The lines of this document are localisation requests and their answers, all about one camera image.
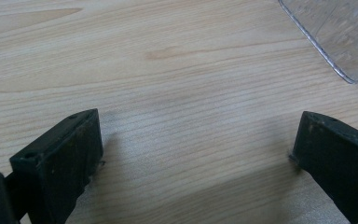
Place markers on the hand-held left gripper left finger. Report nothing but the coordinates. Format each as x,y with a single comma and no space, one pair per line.
59,161

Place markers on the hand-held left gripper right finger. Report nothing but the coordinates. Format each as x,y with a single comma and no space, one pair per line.
338,158

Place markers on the clear plastic container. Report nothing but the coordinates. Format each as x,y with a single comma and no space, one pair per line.
345,34

